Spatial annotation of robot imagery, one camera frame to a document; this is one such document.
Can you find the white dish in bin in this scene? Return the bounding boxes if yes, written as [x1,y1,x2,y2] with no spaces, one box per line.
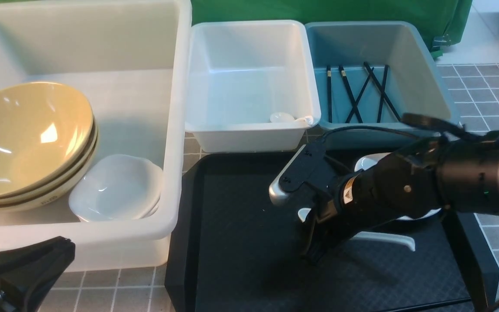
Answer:
[68,154,164,222]

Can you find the black crossing chopstick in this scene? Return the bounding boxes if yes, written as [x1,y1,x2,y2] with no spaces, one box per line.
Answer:
[345,68,370,104]

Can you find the yellow noodle bowl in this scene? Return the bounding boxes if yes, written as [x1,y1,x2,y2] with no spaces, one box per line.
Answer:
[0,81,94,198]

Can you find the large translucent white bin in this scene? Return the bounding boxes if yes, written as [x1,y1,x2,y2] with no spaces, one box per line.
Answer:
[0,0,192,271]

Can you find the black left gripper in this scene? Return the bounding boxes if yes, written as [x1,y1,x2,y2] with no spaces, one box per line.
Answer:
[0,237,76,312]

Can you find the black serving tray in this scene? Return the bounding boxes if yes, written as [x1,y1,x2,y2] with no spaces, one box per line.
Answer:
[165,152,499,312]

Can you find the white square dish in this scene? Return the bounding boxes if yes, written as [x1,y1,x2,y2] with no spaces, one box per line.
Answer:
[354,153,441,221]

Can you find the white ceramic soup spoon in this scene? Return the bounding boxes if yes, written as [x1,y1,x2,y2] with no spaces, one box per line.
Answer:
[297,208,416,252]

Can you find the blue-grey plastic bin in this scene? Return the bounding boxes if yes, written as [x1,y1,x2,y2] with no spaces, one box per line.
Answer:
[305,21,460,150]

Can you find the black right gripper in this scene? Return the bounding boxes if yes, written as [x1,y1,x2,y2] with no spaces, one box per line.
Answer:
[301,167,406,265]

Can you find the white spoon in bin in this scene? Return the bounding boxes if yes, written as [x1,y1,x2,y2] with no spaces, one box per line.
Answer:
[269,112,315,126]

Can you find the top stacked yellow bowl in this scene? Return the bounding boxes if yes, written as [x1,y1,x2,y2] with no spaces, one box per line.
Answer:
[0,119,99,211]

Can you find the small white plastic bin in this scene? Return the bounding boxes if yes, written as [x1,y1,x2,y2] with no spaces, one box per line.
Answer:
[185,20,321,153]

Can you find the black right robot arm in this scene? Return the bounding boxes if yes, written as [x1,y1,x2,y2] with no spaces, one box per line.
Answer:
[302,113,499,263]

